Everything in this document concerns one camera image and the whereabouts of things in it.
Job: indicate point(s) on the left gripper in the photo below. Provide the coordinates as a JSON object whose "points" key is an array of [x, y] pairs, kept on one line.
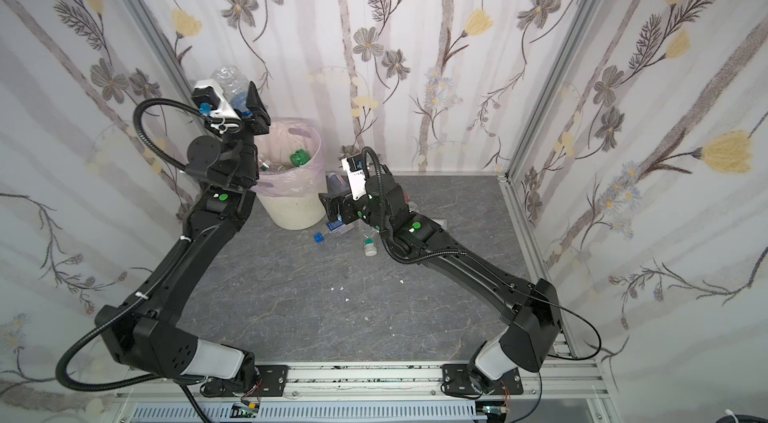
{"points": [[241, 125]]}

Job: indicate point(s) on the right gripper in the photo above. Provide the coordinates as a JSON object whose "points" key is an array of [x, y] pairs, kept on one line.
{"points": [[335, 207]]}

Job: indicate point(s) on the untouched water blue label bottle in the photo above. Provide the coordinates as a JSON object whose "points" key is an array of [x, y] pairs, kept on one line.
{"points": [[332, 229]]}

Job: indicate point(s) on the Pocari Sweat bottle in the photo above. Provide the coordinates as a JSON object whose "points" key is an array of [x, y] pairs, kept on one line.
{"points": [[235, 86]]}

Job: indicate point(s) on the green soda bottle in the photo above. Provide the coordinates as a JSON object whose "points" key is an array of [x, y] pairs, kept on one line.
{"points": [[300, 158]]}

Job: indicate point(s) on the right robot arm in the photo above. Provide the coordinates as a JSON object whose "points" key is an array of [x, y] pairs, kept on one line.
{"points": [[530, 310]]}

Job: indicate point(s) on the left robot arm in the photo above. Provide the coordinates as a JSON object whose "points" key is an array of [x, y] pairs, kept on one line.
{"points": [[142, 332]]}

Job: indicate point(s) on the pink bin liner bag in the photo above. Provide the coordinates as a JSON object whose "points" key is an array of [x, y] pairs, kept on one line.
{"points": [[285, 137]]}

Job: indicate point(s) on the cream waste bin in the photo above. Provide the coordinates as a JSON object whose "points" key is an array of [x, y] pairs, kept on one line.
{"points": [[293, 205]]}

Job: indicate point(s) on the purple tinted Cancer bottle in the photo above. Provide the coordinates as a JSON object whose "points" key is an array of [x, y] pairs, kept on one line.
{"points": [[337, 184]]}

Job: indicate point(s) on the clear square bottle green band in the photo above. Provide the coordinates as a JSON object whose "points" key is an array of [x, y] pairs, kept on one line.
{"points": [[369, 244]]}

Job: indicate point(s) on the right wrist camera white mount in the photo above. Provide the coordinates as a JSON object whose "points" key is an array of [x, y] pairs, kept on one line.
{"points": [[354, 177]]}

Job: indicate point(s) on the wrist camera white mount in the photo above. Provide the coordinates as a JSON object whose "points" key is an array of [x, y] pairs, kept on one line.
{"points": [[208, 97], [354, 177]]}

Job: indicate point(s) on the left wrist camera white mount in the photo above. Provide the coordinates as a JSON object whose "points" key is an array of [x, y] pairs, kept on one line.
{"points": [[208, 97]]}

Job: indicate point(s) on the left aluminium corner post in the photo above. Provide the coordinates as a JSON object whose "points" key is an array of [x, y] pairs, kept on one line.
{"points": [[161, 47]]}

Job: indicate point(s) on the white slotted cable duct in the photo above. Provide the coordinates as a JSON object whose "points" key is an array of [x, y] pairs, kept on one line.
{"points": [[376, 411]]}

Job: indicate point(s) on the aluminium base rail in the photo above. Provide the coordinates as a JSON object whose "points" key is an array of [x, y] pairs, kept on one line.
{"points": [[420, 381]]}

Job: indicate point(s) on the aluminium corner frame post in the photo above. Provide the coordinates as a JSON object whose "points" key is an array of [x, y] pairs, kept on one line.
{"points": [[574, 37]]}

